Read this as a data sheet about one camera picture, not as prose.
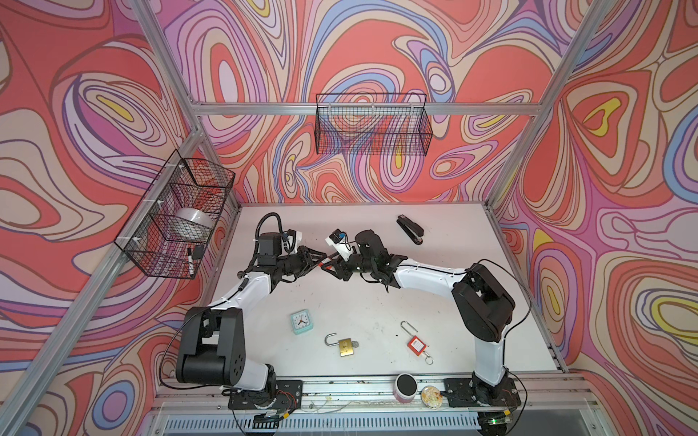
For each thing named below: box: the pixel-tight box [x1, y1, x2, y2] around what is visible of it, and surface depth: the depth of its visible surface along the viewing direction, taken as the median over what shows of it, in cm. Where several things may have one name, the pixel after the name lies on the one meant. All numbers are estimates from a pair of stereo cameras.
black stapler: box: [396, 214, 425, 246], surface depth 110 cm
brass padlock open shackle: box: [324, 332, 360, 357], surface depth 82 cm
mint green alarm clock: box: [289, 308, 314, 336], surface depth 86 cm
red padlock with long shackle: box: [399, 320, 434, 366], surface depth 82 cm
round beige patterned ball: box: [420, 385, 444, 410], surface depth 75 cm
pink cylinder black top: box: [393, 372, 419, 405], surface depth 72 cm
